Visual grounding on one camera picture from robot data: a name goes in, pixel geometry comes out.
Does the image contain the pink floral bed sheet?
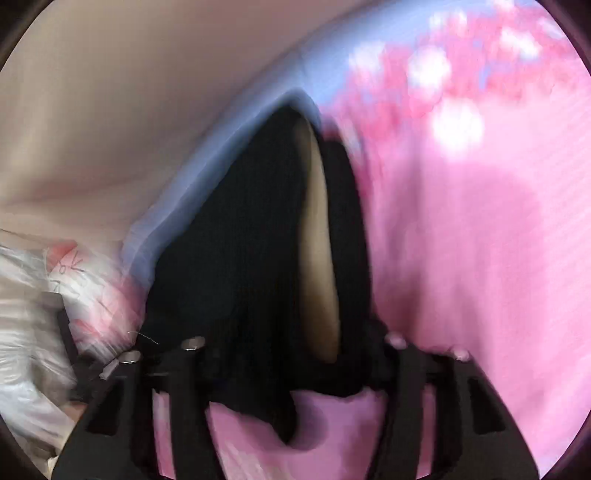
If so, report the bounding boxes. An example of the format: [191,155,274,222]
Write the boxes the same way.
[124,0,591,480]

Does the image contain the beige headboard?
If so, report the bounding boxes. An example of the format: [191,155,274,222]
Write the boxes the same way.
[0,0,402,259]

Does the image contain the white and pink printed quilt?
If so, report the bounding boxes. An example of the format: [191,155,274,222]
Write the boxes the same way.
[0,226,155,469]

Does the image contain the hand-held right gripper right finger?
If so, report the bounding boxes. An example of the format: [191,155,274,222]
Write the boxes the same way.
[368,333,540,480]

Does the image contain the black pants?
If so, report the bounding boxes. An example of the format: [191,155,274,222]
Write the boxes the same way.
[143,105,393,448]

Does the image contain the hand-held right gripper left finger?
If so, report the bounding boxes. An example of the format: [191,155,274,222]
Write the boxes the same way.
[55,337,221,480]

